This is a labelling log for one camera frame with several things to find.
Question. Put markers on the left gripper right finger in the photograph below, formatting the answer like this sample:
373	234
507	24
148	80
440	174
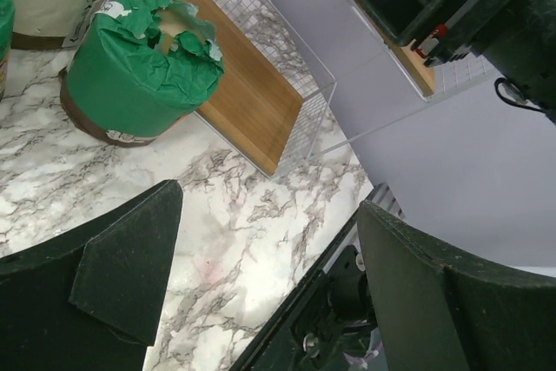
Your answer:
439	307

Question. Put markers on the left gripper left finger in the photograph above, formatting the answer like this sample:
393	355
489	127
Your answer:
92	297

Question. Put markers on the green roll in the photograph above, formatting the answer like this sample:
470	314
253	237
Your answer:
7	17
142	67

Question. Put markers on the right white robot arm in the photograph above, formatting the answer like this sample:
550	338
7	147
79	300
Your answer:
528	85

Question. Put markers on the bottom wooden shelf board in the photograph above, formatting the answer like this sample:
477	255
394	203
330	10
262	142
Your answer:
254	106

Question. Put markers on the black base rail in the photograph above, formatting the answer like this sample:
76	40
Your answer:
328	325

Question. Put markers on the white wire shelf rack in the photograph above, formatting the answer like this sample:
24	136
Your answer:
336	61

